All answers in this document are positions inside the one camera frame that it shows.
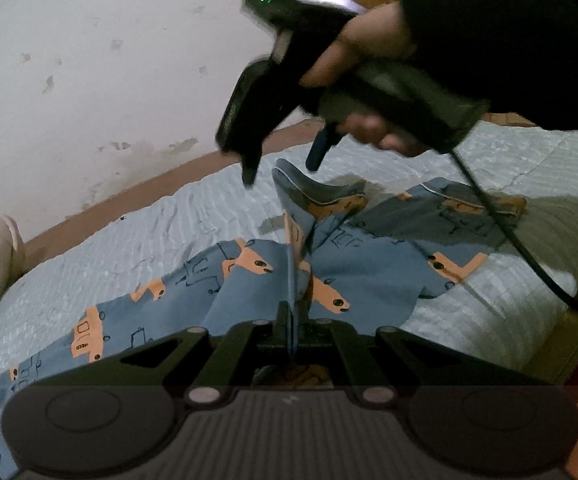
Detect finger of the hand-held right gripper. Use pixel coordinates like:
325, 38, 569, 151
239, 146, 263, 189
305, 124, 344, 172

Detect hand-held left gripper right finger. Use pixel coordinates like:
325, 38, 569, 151
296, 309, 536, 405

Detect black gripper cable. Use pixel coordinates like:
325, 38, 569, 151
450, 151, 578, 320

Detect blue car print pants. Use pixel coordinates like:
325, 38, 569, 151
0, 157, 528, 480

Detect brown bed base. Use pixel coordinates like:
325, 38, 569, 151
22, 112, 537, 262

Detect light blue bedspread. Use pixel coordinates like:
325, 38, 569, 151
0, 121, 578, 391

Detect person's right hand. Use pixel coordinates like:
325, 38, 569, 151
299, 2, 432, 157

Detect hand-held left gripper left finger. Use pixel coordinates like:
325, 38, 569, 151
68, 302, 292, 407

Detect person's right forearm black sleeve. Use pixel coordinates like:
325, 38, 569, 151
401, 0, 578, 134

